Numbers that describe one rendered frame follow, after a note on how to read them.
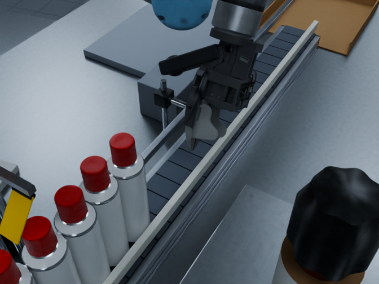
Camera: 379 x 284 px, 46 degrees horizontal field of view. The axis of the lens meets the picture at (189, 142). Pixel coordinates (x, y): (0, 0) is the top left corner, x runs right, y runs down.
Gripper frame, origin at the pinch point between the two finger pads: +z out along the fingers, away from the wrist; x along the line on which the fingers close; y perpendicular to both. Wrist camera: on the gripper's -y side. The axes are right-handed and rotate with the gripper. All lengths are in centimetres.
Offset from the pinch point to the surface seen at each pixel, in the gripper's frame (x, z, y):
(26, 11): 160, 16, -210
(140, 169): -20.2, -0.7, 2.7
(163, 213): -11.3, 8.7, 3.8
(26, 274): -36.9, 8.5, 1.2
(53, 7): 173, 9, -198
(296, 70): 37.0, -14.1, 5.8
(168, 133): -3.3, -1.2, -2.7
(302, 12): 68, -28, -5
